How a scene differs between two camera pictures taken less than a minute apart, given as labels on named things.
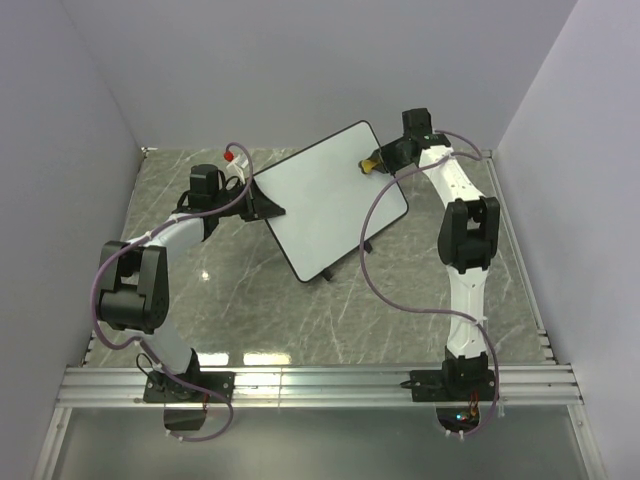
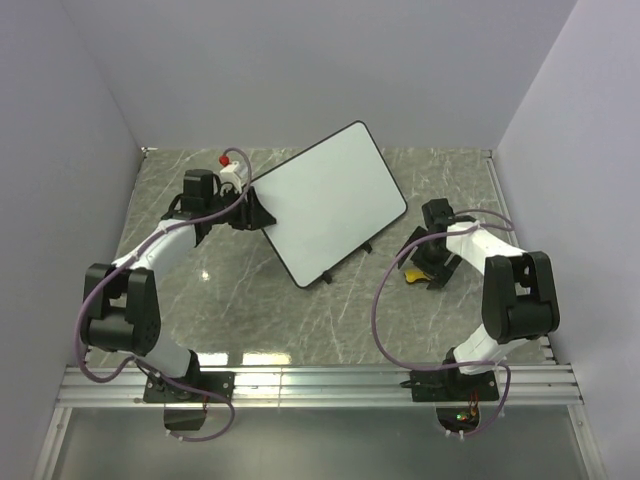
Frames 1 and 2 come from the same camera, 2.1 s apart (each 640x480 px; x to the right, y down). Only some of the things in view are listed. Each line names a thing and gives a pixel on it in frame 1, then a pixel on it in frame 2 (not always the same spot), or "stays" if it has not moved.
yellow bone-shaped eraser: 366,165 → 412,275
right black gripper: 383,158 → 441,278
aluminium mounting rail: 386,386 stays
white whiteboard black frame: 325,195 stays
